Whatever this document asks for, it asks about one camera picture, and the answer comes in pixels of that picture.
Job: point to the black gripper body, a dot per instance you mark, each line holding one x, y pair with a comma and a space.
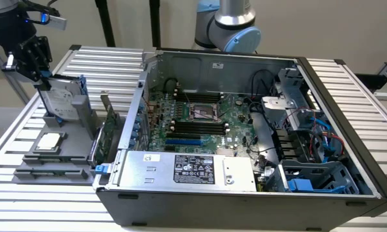
9, 30

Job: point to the hard disk with blue bracket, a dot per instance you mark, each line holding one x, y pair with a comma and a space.
63, 101

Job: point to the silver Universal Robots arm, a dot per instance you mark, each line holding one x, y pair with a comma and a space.
233, 21

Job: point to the metal disk bay cage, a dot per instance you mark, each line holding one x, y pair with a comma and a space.
290, 101

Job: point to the grey plastic disk bay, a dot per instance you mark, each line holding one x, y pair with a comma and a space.
313, 176

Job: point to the grey parts rack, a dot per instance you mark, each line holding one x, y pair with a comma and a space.
74, 135

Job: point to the silver CPU chip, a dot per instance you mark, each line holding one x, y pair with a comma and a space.
50, 141

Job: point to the green graphics card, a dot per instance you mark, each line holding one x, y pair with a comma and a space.
108, 130

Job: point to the blue case latch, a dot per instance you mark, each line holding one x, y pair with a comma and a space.
102, 168

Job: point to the black RAM slot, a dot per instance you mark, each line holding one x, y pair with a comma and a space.
198, 98
198, 92
199, 129
198, 101
199, 122
199, 126
198, 95
199, 132

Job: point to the long black expansion slot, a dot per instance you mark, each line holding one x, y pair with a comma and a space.
183, 135

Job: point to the CPU socket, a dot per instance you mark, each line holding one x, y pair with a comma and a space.
202, 111

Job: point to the short black expansion slot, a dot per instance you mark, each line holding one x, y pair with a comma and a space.
171, 148

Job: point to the blue expansion slot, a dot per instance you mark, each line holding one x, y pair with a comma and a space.
183, 142

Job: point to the metal slat table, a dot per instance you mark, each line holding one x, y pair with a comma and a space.
35, 205

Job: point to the silver power supply unit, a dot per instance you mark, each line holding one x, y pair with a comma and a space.
167, 174

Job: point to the small chipset heat sink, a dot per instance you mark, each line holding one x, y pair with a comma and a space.
226, 152

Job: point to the green motherboard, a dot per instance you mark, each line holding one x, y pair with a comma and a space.
242, 140

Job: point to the black open PC case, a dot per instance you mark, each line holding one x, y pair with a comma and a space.
233, 210

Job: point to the aluminium frame strut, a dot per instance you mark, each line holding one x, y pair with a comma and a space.
9, 79

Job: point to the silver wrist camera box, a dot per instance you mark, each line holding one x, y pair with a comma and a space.
55, 21

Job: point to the thick black post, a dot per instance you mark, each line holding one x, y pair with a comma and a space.
106, 21

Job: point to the thin black post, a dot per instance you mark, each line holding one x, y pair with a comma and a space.
155, 21

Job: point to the black table bracket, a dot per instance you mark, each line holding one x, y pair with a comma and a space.
371, 81

